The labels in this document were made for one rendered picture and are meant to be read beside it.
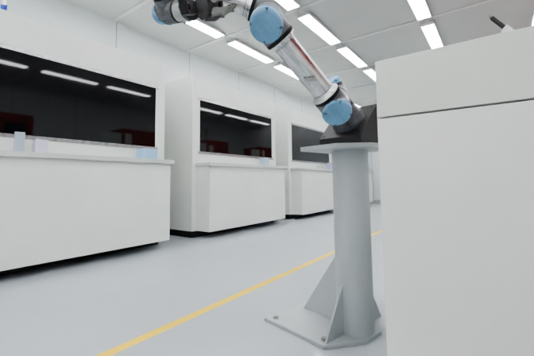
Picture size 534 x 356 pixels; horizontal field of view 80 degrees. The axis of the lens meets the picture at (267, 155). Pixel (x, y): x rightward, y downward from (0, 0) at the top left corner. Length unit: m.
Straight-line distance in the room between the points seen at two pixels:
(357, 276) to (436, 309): 0.66
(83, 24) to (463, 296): 4.45
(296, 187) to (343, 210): 4.23
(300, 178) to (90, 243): 3.59
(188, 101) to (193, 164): 0.79
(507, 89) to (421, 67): 0.18
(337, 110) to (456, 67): 0.53
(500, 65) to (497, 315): 0.51
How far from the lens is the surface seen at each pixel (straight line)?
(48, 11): 4.50
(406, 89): 0.85
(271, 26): 1.15
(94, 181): 3.05
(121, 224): 3.19
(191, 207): 3.95
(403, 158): 0.82
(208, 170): 3.83
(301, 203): 5.59
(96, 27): 4.69
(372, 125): 1.49
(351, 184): 1.41
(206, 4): 1.13
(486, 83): 0.83
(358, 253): 1.45
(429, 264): 0.83
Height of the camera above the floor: 0.66
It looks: 5 degrees up
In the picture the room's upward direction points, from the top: 1 degrees counter-clockwise
